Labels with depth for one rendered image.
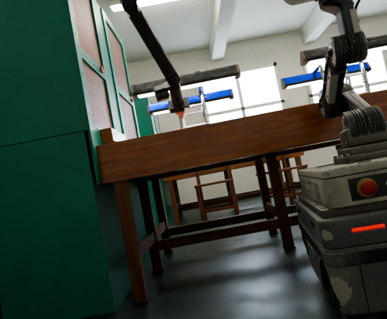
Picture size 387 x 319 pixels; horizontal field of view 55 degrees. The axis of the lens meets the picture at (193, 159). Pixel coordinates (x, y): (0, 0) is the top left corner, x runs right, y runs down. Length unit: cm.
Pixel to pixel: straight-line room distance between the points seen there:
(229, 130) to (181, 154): 25
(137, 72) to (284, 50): 289
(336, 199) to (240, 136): 76
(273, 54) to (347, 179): 658
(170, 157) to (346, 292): 98
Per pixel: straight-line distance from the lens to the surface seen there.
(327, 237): 109
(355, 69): 288
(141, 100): 483
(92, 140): 178
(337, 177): 110
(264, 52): 758
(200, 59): 742
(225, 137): 174
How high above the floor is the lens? 51
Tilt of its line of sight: 3 degrees up
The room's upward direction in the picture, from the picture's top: 11 degrees counter-clockwise
